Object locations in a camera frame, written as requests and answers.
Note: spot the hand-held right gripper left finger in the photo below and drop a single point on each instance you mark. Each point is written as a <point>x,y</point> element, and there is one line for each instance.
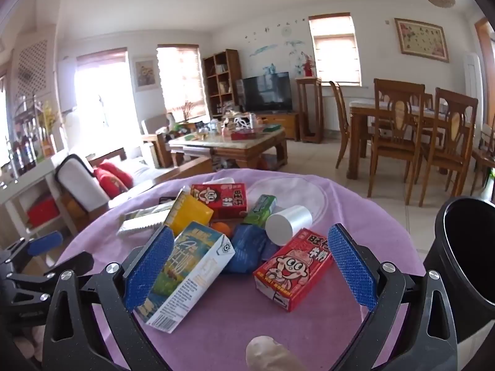
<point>149,270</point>

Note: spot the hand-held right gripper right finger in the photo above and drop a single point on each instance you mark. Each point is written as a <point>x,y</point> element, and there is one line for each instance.
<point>352,266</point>

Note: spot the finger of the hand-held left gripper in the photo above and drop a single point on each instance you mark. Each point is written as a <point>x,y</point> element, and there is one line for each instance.
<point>44,242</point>
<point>58,267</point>

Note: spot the blue green milk carton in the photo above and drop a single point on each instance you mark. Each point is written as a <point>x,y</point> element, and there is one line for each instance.
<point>193,278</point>

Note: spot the black trash bin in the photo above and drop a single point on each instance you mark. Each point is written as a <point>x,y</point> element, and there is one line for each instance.
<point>444,278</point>

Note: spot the green cylindrical bottle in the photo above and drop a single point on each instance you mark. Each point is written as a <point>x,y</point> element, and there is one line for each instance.
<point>261,208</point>

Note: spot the red storage box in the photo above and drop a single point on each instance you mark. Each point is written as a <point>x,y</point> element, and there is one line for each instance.
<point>42,211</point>

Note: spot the silver foil packet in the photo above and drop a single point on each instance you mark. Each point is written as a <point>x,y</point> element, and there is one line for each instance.
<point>135,226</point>

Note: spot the red cartoon milk box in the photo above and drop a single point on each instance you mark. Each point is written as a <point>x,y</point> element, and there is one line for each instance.
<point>294,278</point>
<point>222,201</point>

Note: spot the yellow snack packet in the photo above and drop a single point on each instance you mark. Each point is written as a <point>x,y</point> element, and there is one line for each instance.
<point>189,212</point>

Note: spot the white cushion black trim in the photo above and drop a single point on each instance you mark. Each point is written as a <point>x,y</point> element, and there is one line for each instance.
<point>81,181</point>

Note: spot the white sideboard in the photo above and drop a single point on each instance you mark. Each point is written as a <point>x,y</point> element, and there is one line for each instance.
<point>38,170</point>

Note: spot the white plastic cup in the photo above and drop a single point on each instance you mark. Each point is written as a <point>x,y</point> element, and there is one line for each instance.
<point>288,222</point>

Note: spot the orange fruit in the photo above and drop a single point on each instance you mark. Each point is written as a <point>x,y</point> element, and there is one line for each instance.
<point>221,227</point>

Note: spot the red cushion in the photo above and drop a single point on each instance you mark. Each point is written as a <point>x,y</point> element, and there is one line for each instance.
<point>110,185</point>
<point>116,173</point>

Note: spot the white round plastic lid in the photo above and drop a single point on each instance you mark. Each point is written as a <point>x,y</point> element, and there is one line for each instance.
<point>301,193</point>

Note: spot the blue crumpled packet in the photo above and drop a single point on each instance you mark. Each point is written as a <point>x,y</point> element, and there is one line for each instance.
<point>245,251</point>

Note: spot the wooden sofa white cushions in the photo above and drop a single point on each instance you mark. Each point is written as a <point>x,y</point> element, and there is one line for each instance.
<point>143,170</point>

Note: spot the purple tablecloth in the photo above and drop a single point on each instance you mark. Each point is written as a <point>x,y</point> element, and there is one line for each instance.
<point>232,328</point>

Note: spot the pale crumpled wrapper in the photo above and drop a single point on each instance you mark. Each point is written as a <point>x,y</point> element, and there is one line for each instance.
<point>268,355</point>

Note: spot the yellow flowers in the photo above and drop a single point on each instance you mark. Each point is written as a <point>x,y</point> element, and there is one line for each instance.
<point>49,116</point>

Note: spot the wooden dining chair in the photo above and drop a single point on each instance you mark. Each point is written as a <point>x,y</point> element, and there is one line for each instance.
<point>481,154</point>
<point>394,147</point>
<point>448,154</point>

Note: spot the wooden armchair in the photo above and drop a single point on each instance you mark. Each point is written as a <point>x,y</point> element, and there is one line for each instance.
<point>154,131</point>

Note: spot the wooden marble coffee table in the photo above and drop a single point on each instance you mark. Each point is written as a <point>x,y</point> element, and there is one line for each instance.
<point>232,148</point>

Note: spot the curved back wooden chair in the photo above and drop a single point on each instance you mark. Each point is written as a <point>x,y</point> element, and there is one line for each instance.
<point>340,116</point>

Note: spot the wooden dining table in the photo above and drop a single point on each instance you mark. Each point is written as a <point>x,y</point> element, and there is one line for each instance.
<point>361,110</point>

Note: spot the wooden television stand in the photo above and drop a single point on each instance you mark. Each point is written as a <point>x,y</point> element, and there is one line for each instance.
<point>280,123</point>

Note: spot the green tray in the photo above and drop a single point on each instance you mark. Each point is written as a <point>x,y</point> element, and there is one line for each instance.
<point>272,127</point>

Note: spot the flat red box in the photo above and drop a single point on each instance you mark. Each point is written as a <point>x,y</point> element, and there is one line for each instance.
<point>243,135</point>

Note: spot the window with roller blind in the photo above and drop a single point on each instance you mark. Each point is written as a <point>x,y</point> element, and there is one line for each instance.
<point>100,85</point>
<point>334,50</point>
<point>180,81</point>

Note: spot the tall wooden plant stand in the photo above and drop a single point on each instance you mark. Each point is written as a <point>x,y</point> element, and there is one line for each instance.
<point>309,85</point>

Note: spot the black television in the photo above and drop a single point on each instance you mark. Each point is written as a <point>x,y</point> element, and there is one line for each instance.
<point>265,92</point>

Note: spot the small framed flower picture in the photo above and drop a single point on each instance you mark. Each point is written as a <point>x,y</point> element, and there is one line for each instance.
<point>145,73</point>

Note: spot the wooden bookshelf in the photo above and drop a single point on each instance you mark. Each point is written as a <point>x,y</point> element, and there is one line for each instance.
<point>228,85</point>

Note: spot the red ornament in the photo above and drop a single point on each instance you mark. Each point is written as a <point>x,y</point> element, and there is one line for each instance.
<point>308,67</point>

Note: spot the white standing air conditioner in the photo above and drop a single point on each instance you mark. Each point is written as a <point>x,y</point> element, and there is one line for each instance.
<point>471,77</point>

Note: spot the wide framed floral picture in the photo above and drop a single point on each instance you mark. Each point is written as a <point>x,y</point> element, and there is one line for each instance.
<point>421,39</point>

